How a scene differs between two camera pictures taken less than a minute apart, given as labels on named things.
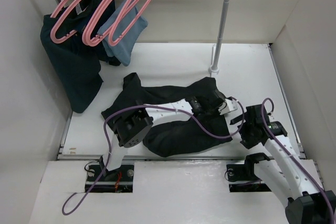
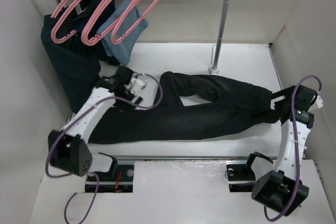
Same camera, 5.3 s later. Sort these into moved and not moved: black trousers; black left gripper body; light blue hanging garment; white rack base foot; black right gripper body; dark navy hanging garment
Moved: black right gripper body; black trousers; black left gripper body
Not moved: light blue hanging garment; dark navy hanging garment; white rack base foot
